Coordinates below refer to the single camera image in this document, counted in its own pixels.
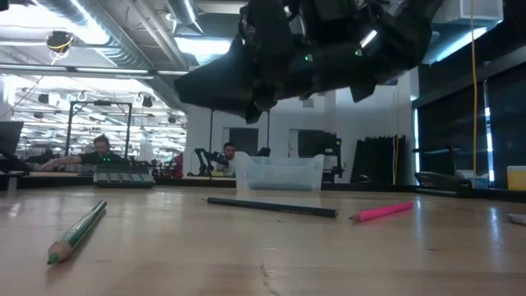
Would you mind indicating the red object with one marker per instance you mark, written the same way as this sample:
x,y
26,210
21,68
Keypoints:
x,y
178,166

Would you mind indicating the green pencil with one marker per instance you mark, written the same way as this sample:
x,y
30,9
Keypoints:
x,y
78,232

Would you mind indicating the black flat device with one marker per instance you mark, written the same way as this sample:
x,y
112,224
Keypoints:
x,y
439,180

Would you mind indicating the pink pencil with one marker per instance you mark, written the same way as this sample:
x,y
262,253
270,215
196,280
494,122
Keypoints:
x,y
382,211

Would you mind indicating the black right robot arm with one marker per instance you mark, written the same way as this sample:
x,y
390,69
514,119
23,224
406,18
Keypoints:
x,y
407,29

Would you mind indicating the person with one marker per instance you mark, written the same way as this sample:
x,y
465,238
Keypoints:
x,y
228,152
100,156

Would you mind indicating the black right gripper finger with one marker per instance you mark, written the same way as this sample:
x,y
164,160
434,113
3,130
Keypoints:
x,y
255,114
218,82

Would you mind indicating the vertical light strip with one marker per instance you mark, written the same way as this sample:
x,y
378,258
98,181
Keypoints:
x,y
488,141

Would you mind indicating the black ceiling dome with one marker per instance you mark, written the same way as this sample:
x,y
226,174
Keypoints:
x,y
59,40

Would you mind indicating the black equipment rack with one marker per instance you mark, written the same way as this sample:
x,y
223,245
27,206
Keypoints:
x,y
318,144

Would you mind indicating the dark compartment tray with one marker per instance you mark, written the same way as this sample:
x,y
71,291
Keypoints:
x,y
123,177

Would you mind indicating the dark monitor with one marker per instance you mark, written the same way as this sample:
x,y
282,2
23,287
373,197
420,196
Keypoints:
x,y
10,137

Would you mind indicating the black background robot arm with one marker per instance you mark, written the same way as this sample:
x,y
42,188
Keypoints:
x,y
209,157

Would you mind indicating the yellow container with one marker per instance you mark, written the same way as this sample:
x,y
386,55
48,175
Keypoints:
x,y
517,178

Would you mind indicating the dark background table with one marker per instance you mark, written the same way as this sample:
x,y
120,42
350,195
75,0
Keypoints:
x,y
49,181

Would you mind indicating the black metal frame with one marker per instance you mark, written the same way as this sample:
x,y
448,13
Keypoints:
x,y
68,131

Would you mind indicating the dark blue pencil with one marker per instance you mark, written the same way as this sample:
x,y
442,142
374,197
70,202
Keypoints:
x,y
271,206

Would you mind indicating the black curtain panel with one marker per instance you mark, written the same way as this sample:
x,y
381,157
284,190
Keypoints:
x,y
378,160

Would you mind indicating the translucent plastic bin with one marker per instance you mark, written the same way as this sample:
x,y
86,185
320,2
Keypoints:
x,y
279,174

